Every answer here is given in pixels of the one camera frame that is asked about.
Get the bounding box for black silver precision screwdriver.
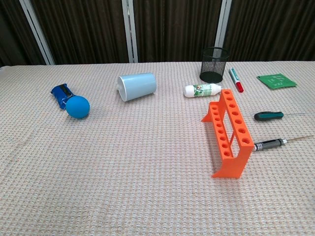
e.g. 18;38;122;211
252;134;315;151

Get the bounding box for orange test tube rack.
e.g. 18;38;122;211
201;88;254;178

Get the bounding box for light blue plastic cup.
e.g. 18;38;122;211
117;72;158;102

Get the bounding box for white bottle green label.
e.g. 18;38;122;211
183;83;222;98

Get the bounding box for beige woven tablecloth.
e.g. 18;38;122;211
0;60;315;236

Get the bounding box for black mesh pen cup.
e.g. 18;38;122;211
199;47;230;84

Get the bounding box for blue ball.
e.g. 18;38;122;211
65;96;91;119

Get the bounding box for white marker red cap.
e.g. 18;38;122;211
228;68;245;93

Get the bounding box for blue snack packet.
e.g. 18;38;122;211
50;84;74;111

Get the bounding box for white screen frame post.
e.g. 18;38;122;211
19;0;55;65
215;0;232;50
121;0;139;63

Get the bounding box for green handled screwdriver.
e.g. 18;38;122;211
254;111;307;121

